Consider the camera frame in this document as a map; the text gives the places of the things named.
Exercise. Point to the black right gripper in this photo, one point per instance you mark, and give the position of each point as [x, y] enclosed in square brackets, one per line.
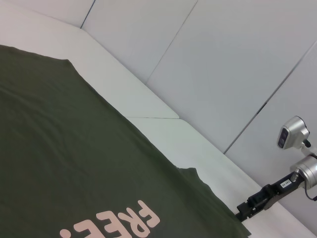
[282, 187]

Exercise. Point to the dark green FREE! t-shirt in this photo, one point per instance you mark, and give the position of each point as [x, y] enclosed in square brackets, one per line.
[74, 148]

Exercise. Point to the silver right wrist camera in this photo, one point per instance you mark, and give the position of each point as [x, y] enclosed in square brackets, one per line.
[292, 132]

